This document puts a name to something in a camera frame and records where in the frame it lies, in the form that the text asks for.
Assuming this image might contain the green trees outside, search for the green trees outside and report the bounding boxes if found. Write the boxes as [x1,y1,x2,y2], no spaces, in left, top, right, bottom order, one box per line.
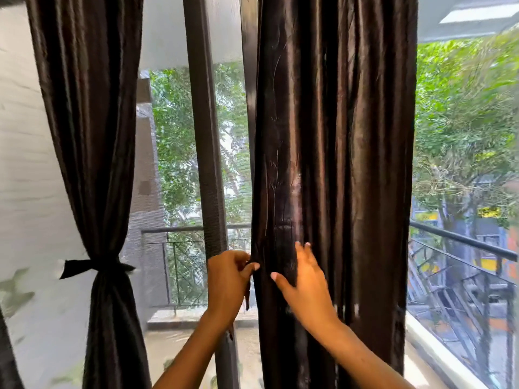
[150,28,519,308]

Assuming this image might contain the large green plant leaves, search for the large green plant leaves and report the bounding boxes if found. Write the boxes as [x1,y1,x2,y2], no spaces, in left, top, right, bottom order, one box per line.
[0,267,35,319]

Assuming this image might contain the dark brown curtain tie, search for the dark brown curtain tie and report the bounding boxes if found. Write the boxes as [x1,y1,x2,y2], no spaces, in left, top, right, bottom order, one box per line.
[58,258,137,280]

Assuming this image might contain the person's left forearm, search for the person's left forearm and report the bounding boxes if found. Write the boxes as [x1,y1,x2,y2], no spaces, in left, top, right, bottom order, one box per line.
[152,311,236,389]

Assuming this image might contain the person's right hand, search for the person's right hand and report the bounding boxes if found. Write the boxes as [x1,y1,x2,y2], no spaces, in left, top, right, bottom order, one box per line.
[270,242,341,337]

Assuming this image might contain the person's left hand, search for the person's left hand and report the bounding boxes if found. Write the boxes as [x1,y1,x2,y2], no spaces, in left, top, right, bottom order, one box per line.
[205,250,260,325]

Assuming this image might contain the paper notices on window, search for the paper notices on window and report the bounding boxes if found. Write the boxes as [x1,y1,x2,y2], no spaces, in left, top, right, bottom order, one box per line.
[121,78,169,319]

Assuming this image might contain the black metal balcony railing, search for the black metal balcony railing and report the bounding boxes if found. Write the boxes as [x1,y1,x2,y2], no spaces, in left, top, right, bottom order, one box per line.
[139,220,519,389]

